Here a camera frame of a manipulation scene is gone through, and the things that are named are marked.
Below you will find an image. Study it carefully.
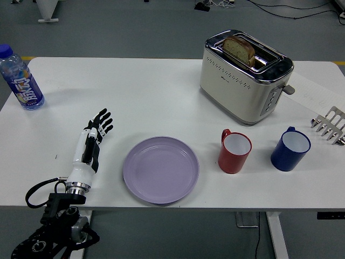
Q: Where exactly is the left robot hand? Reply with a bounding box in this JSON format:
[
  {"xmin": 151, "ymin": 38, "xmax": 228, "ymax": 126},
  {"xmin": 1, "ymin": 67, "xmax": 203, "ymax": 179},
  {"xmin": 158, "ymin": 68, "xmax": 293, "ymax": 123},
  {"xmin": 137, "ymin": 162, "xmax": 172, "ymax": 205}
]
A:
[{"xmin": 66, "ymin": 108, "xmax": 114, "ymax": 188}]

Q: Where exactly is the purple plate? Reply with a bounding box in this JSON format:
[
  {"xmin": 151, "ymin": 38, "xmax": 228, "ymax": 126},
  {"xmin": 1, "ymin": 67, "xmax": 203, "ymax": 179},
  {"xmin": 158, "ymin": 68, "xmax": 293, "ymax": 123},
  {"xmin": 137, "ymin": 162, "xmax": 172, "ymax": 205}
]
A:
[{"xmin": 122, "ymin": 136, "xmax": 201, "ymax": 205}]

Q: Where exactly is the blue drink bottle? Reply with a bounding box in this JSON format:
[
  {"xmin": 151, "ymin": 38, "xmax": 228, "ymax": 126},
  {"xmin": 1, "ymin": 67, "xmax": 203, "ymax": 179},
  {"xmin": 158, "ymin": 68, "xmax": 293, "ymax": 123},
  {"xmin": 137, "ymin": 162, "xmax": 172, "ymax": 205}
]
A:
[{"xmin": 0, "ymin": 44, "xmax": 45, "ymax": 111}]

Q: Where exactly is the red mug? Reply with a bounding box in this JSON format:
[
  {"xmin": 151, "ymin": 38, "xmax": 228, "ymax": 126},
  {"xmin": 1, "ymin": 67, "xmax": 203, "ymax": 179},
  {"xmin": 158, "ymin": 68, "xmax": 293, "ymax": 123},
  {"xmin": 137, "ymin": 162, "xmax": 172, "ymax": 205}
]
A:
[{"xmin": 217, "ymin": 128, "xmax": 253, "ymax": 175}]

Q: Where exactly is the white stand base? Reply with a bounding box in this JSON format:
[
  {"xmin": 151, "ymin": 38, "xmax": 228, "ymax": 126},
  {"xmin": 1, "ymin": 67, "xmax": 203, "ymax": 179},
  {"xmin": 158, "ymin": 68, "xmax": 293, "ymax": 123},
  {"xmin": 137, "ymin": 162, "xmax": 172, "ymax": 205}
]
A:
[{"xmin": 34, "ymin": 0, "xmax": 59, "ymax": 23}]

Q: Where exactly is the cream and chrome toaster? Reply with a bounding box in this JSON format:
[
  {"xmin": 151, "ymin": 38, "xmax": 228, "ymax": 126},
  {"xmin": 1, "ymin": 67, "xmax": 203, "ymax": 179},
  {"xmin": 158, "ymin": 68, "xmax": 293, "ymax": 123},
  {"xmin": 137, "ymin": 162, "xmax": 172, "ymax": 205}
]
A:
[{"xmin": 199, "ymin": 29, "xmax": 296, "ymax": 126}]

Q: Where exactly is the grey box under table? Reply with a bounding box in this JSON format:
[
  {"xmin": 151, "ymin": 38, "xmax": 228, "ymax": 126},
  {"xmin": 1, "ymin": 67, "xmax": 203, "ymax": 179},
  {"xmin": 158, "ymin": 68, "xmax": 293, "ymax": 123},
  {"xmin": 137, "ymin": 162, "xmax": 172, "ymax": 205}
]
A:
[{"xmin": 234, "ymin": 212, "xmax": 260, "ymax": 229}]

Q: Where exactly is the bread slice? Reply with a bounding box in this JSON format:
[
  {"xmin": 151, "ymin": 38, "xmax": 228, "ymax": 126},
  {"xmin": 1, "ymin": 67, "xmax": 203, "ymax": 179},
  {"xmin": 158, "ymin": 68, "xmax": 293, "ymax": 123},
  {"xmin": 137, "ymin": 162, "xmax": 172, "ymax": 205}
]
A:
[{"xmin": 222, "ymin": 36, "xmax": 256, "ymax": 68}]

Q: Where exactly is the blue mug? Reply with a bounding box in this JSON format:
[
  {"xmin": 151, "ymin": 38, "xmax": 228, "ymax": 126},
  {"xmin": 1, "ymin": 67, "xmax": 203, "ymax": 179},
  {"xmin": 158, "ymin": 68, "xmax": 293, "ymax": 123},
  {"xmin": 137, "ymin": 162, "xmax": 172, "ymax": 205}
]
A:
[{"xmin": 270, "ymin": 126, "xmax": 312, "ymax": 172}]

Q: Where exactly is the white paper sheet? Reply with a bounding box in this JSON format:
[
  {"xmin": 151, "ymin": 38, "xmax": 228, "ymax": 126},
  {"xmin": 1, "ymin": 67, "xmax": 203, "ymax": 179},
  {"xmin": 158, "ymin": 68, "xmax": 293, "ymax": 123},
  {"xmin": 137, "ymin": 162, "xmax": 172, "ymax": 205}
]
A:
[{"xmin": 281, "ymin": 70, "xmax": 345, "ymax": 117}]

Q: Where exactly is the metal toast rack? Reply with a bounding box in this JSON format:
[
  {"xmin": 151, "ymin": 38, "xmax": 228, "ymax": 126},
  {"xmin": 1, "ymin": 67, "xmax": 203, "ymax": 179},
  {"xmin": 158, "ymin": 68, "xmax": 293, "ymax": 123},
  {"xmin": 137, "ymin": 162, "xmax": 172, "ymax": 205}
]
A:
[{"xmin": 309, "ymin": 106, "xmax": 345, "ymax": 146}]

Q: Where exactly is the black table control panel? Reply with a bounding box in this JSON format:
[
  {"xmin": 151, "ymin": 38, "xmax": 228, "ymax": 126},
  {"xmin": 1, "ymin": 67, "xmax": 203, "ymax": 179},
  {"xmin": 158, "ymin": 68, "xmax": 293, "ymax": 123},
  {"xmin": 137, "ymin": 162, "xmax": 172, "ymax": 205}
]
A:
[{"xmin": 316, "ymin": 212, "xmax": 345, "ymax": 220}]

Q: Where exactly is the thin black floor cable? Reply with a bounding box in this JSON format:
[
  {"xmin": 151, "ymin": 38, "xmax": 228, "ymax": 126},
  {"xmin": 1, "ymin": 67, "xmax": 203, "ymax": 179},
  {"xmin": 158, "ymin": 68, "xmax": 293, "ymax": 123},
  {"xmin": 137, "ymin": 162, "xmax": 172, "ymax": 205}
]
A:
[{"xmin": 253, "ymin": 228, "xmax": 261, "ymax": 259}]

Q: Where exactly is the white cable bundle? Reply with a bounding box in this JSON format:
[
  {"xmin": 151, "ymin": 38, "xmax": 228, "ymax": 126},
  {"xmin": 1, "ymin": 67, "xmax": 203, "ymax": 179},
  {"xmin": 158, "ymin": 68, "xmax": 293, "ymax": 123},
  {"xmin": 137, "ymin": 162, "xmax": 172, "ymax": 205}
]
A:
[{"xmin": 209, "ymin": 0, "xmax": 236, "ymax": 9}]

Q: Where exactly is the long black floor cable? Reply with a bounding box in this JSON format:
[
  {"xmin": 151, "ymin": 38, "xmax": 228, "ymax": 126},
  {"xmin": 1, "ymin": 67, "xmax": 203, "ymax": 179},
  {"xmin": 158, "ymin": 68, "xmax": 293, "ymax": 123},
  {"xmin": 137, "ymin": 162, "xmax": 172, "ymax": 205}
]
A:
[{"xmin": 246, "ymin": 0, "xmax": 336, "ymax": 20}]

